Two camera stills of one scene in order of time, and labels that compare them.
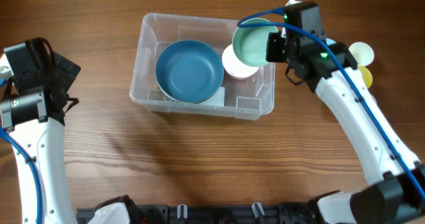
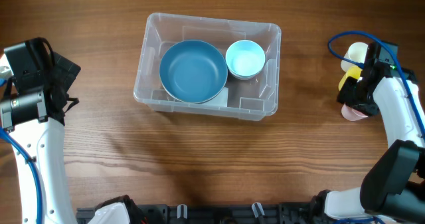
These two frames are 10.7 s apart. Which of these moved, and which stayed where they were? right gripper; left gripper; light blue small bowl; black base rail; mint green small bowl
Moved: right gripper; light blue small bowl; mint green small bowl
Stayed: left gripper; black base rail
